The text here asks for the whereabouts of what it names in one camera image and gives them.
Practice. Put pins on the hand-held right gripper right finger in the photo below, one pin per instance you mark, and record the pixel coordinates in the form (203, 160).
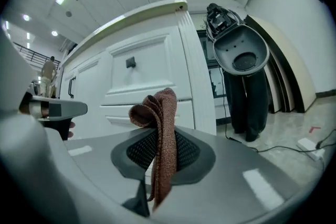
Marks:
(231, 186)

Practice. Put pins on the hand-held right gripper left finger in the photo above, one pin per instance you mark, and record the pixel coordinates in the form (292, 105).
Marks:
(99, 162)

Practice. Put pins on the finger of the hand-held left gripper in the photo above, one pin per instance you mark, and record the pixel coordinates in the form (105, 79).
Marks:
(73, 110)

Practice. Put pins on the red-brown knitted cloth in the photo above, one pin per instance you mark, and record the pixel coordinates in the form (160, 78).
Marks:
(162, 139)

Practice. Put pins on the black square drawer knob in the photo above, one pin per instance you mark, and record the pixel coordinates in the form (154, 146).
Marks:
(130, 62)

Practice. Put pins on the white cabinet door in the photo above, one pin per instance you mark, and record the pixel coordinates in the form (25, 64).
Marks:
(65, 86)
(89, 81)

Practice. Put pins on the black balcony railing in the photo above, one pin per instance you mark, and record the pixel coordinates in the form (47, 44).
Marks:
(34, 55)

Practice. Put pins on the round ceiling light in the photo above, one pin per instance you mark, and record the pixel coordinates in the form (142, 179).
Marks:
(54, 33)
(26, 17)

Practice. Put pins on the white power strip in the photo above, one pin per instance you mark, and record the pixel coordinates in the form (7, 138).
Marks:
(308, 145)

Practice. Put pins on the round ceiling speaker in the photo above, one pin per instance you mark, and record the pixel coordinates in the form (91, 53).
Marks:
(69, 14)

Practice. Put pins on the red tape corner mark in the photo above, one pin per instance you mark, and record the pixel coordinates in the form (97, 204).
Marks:
(313, 129)

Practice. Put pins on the white vanity cabinet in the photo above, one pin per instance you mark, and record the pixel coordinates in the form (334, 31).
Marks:
(147, 21)

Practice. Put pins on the leaning wooden panels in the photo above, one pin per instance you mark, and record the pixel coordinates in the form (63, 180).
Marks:
(288, 65)

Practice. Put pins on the black draped machine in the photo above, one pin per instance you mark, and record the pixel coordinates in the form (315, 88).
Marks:
(236, 47)

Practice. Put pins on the dark glass partition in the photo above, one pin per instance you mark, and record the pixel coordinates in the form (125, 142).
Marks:
(207, 47)

